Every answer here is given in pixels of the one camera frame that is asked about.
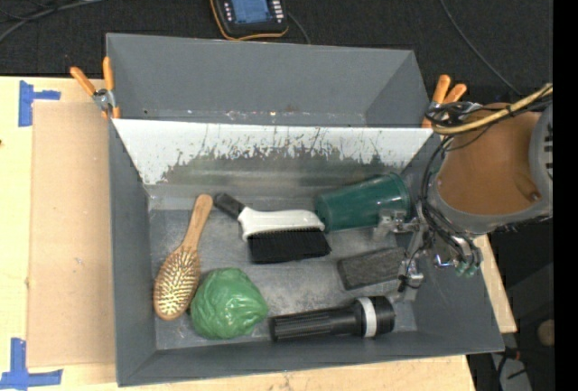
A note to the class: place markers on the brown cardboard board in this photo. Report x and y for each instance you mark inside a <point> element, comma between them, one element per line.
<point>68,222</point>

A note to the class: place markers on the dark green plastic cup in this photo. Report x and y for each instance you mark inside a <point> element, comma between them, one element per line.
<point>361,202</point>

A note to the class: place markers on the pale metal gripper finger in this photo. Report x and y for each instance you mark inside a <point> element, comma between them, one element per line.
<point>410,278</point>
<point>397,222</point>

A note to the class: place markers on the dark grey sponge block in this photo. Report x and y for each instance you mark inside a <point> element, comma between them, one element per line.
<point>368,268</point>

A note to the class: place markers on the black flashlight with white band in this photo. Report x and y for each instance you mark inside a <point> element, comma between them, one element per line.
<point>316,323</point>

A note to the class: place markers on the wooden hairbrush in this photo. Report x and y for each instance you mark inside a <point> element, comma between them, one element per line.
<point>176,281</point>

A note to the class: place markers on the grey metal bin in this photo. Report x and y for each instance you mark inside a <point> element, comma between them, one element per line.
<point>289,281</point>

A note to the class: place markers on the black and white hand brush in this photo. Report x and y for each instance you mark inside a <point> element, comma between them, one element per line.
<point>280,224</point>

